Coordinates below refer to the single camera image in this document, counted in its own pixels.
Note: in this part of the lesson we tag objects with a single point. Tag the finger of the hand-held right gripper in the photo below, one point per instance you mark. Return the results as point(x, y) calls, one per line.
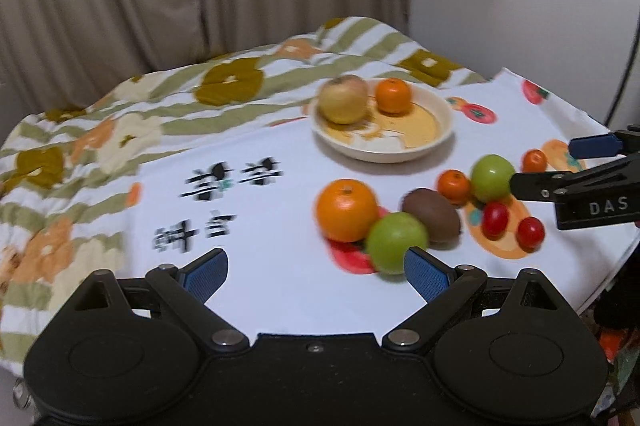
point(537, 187)
point(592, 146)

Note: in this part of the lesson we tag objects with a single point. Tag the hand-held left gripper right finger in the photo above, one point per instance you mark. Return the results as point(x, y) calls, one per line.
point(425, 273)

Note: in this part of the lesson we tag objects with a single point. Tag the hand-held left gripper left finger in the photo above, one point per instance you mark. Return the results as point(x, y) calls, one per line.
point(207, 273)

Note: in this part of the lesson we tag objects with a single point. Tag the small tangerine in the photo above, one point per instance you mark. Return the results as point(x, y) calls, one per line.
point(534, 161)
point(393, 96)
point(454, 187)

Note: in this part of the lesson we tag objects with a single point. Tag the red cherry tomato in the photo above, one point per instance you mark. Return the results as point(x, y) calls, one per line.
point(530, 232)
point(495, 220)

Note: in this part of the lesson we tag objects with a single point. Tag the green apple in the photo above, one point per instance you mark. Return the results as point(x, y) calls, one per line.
point(491, 177)
point(392, 238)

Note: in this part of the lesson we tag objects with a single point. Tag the brown kiwi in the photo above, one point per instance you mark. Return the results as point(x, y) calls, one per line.
point(432, 213)

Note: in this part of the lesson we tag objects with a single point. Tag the large orange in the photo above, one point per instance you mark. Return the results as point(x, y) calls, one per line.
point(346, 210)

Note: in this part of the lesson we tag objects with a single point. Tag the cream shallow bowl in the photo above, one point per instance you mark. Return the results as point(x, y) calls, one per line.
point(425, 131)

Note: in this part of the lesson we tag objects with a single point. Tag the white persimmon print cloth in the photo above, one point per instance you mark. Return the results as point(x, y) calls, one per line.
point(280, 251)

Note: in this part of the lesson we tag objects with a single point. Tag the floral striped blanket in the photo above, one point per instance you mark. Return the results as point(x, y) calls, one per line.
point(75, 156)

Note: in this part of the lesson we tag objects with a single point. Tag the yellowish apple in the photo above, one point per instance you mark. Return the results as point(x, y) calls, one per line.
point(342, 99)

